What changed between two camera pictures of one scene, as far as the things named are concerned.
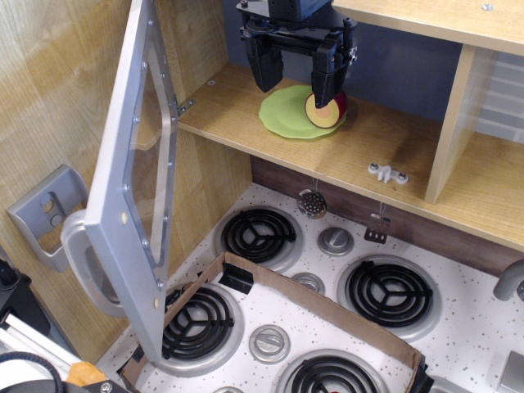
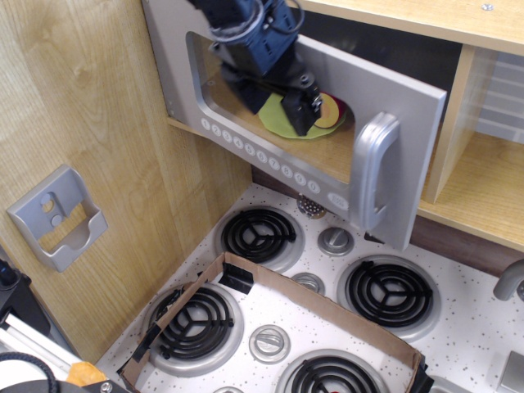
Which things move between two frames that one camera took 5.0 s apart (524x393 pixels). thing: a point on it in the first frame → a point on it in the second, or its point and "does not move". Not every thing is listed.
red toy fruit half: x=330 y=114 does not move
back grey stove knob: x=336 y=241 does not move
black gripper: x=296 y=26 → x=291 y=74
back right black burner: x=389 y=295 does not move
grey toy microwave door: x=119 y=256 → x=383 y=175
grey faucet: x=509 y=281 does not move
